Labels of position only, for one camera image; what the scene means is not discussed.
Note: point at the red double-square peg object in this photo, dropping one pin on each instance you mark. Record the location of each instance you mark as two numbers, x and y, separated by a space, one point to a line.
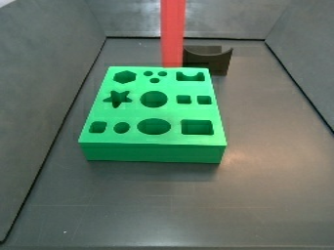
173 22

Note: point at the black arch-shaped foam piece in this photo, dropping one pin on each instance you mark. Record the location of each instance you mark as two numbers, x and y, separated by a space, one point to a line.
210 57

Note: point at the green foam shape-sorter block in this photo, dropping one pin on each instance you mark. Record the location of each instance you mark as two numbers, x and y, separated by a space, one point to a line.
154 114

